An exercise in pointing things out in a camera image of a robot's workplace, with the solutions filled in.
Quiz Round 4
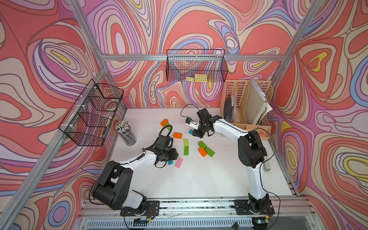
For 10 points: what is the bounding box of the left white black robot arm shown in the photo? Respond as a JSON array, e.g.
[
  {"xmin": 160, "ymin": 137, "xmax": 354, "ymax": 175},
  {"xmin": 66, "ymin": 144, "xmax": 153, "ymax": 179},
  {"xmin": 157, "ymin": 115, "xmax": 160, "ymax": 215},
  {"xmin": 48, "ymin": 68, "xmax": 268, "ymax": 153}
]
[{"xmin": 91, "ymin": 135, "xmax": 178, "ymax": 214}]

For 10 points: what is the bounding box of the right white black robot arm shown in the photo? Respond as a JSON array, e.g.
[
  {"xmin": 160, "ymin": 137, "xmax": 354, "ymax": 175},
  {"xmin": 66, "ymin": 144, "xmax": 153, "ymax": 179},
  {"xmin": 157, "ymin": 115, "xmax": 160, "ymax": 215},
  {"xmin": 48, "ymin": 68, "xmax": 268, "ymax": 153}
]
[{"xmin": 186, "ymin": 108, "xmax": 270, "ymax": 212}]

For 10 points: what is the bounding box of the orange block middle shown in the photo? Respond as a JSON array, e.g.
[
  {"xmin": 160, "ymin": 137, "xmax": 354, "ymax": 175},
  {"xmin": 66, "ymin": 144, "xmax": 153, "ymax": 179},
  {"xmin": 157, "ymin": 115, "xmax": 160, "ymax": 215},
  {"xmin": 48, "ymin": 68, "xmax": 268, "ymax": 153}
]
[{"xmin": 173, "ymin": 132, "xmax": 183, "ymax": 139}]

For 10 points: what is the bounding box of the orange block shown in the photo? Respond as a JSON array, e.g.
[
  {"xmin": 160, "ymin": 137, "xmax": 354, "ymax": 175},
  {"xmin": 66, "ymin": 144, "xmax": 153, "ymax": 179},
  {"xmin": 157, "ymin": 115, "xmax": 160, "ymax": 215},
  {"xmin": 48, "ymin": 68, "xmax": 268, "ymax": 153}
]
[
  {"xmin": 161, "ymin": 119, "xmax": 168, "ymax": 127},
  {"xmin": 173, "ymin": 132, "xmax": 183, "ymax": 139},
  {"xmin": 198, "ymin": 147, "xmax": 207, "ymax": 157}
]

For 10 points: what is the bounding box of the pink block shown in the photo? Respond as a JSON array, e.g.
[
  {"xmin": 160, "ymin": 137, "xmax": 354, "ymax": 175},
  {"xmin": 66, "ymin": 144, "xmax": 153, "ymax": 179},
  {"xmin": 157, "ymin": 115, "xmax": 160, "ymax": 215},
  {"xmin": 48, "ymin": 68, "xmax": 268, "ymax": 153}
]
[{"xmin": 175, "ymin": 158, "xmax": 183, "ymax": 168}]

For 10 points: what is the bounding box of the dark tablet in organizer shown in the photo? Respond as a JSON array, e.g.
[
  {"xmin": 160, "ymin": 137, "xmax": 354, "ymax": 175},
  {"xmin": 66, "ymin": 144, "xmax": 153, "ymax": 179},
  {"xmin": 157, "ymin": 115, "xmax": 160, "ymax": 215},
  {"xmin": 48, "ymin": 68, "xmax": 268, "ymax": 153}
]
[{"xmin": 223, "ymin": 94, "xmax": 236, "ymax": 123}]

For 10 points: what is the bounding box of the orange block far back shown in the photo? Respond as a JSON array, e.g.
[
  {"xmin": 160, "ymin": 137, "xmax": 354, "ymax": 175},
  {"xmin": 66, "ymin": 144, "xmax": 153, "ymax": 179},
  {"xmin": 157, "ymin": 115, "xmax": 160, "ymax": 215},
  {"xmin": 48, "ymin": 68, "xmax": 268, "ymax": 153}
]
[{"xmin": 161, "ymin": 119, "xmax": 168, "ymax": 127}]

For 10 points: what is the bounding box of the orange block right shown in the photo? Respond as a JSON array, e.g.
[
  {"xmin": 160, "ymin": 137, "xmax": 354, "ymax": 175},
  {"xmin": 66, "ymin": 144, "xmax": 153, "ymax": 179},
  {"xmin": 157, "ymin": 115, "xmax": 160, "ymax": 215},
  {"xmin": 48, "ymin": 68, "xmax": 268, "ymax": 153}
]
[{"xmin": 198, "ymin": 147, "xmax": 207, "ymax": 157}]

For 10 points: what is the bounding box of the yellow sticky notes pad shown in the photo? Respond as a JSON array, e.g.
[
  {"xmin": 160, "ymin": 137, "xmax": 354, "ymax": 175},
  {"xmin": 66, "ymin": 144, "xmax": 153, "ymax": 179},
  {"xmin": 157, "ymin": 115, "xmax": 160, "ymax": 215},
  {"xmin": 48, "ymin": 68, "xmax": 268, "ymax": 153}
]
[{"xmin": 185, "ymin": 74, "xmax": 208, "ymax": 82}]

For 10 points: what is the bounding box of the white folder in organizer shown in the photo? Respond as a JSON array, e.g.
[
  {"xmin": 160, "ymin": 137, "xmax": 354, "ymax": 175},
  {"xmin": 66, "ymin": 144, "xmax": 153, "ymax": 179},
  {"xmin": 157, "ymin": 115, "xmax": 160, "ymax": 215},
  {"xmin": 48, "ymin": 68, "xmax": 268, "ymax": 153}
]
[{"xmin": 245, "ymin": 80, "xmax": 273, "ymax": 125}]

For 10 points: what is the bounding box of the grey stapler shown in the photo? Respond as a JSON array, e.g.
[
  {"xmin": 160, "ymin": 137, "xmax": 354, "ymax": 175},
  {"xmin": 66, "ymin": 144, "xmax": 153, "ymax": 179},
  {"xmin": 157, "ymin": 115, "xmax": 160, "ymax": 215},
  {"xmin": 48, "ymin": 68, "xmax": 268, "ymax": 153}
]
[{"xmin": 263, "ymin": 161, "xmax": 271, "ymax": 172}]

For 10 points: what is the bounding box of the black wire basket back wall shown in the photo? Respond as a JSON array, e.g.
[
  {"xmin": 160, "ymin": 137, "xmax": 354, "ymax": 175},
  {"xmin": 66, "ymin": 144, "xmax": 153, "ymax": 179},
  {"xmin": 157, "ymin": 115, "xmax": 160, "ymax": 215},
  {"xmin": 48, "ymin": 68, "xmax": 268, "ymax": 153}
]
[{"xmin": 166, "ymin": 48, "xmax": 229, "ymax": 82}]

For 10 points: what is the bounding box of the black wire basket wall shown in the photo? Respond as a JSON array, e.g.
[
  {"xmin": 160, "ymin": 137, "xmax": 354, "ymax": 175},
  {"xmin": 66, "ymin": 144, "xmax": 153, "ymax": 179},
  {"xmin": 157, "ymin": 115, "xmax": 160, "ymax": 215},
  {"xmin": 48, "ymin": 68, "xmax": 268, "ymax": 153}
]
[
  {"xmin": 166, "ymin": 48, "xmax": 229, "ymax": 82},
  {"xmin": 58, "ymin": 80, "xmax": 124, "ymax": 147}
]

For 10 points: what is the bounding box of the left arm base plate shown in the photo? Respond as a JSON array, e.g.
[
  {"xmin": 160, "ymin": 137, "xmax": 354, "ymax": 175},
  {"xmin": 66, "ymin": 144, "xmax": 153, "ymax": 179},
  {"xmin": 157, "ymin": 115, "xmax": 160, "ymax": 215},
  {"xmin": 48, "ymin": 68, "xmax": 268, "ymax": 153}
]
[{"xmin": 120, "ymin": 200, "xmax": 160, "ymax": 217}]

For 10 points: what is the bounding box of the black wire basket left wall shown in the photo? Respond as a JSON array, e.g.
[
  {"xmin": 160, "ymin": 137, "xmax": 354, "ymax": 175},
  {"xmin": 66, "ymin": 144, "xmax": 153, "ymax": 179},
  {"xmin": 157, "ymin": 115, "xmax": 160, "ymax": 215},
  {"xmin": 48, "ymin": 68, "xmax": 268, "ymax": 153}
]
[{"xmin": 58, "ymin": 80, "xmax": 124, "ymax": 147}]

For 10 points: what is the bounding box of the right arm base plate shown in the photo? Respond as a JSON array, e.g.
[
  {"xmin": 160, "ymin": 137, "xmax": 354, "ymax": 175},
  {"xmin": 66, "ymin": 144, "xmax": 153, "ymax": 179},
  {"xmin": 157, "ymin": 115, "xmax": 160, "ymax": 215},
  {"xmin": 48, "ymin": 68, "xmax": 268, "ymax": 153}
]
[{"xmin": 231, "ymin": 199, "xmax": 275, "ymax": 217}]

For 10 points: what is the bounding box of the aluminium front rail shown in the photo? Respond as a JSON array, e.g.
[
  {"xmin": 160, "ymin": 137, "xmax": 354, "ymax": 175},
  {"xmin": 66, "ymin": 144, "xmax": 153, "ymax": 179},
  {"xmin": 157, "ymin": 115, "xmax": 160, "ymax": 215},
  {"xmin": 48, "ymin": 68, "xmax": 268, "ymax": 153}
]
[{"xmin": 79, "ymin": 196, "xmax": 316, "ymax": 218}]

